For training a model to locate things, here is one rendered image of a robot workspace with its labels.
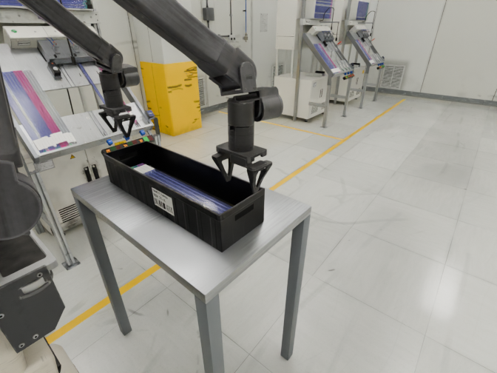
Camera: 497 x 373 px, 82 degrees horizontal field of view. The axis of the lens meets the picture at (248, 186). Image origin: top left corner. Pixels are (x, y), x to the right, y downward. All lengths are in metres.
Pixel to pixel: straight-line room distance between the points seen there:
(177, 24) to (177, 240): 0.50
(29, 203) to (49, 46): 1.78
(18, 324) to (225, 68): 0.62
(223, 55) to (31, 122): 1.46
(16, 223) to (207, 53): 0.39
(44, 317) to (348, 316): 1.34
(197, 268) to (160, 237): 0.16
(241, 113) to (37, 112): 1.48
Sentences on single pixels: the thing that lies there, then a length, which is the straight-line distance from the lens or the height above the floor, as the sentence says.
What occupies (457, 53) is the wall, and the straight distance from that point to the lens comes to 7.03.
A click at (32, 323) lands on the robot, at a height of 0.78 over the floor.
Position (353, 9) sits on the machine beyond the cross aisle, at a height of 1.54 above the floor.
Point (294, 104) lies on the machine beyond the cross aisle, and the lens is 4.57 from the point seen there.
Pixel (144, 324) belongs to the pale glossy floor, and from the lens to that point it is 1.66.
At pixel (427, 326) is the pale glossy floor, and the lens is 1.81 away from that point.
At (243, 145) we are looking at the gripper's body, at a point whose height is 1.07.
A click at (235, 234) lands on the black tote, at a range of 0.74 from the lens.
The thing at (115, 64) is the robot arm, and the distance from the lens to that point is 1.03.
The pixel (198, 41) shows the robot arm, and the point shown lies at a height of 1.27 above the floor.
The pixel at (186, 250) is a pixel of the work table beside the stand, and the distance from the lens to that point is 0.76.
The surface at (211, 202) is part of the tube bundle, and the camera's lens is 0.84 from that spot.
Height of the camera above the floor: 1.29
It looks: 29 degrees down
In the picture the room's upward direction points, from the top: straight up
